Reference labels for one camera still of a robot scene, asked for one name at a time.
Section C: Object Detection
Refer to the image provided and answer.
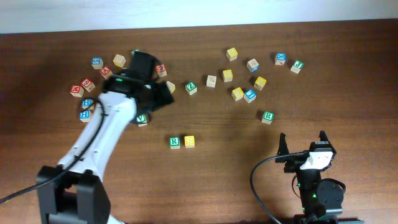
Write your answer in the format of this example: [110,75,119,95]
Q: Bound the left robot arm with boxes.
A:
[37,52,174,224]

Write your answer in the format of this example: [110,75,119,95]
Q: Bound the red A block upper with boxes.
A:
[99,66,113,79]

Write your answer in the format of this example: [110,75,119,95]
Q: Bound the plain wood block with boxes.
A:
[166,81,176,94]
[113,54,126,68]

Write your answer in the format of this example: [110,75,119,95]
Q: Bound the blue picture block right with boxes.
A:
[244,90,257,103]

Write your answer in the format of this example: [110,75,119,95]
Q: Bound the green L block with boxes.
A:
[131,49,140,57]

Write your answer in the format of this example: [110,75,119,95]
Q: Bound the plain wood block top left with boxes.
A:
[113,54,126,68]

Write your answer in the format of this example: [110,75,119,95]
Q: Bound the red M block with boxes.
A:
[70,85,84,97]

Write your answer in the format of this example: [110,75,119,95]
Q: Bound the red 9 block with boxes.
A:
[81,78,95,92]

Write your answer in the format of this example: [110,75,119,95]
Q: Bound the yellow S block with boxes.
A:
[184,135,195,148]
[222,70,233,82]

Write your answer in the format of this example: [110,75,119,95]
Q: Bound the green V block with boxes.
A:
[136,114,148,127]

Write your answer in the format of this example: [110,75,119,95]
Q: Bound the blue block far left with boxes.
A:
[91,57,103,70]

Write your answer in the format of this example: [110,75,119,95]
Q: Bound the yellow block top right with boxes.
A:
[226,47,238,61]

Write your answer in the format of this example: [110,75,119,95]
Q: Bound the lower blue H block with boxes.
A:
[79,110,91,123]

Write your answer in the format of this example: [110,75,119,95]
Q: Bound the white picture block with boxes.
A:
[206,75,217,88]

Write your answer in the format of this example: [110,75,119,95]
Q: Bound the blue X block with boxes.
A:
[275,52,287,65]

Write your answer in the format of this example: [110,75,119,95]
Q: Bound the red picture block centre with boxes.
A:
[155,64,167,77]

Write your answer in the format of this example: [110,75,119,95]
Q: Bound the yellow block beside blue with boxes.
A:
[231,87,244,101]

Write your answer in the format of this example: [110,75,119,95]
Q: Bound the plain wood block centre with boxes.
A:
[166,81,176,94]

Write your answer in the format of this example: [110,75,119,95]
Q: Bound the blue h block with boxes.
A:
[81,99,95,110]
[79,110,91,123]

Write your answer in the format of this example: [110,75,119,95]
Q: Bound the green Z block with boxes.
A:
[185,82,198,95]

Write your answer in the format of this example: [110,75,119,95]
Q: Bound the upper blue H block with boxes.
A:
[81,99,95,110]

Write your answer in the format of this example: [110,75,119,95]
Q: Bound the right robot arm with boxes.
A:
[275,131,364,223]

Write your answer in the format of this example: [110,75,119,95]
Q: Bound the green J block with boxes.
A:
[290,60,304,74]

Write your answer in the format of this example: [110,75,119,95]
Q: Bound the wood block blue side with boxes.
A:
[246,58,259,73]

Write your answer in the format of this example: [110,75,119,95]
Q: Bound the green r block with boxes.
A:
[169,137,180,149]
[261,111,274,124]

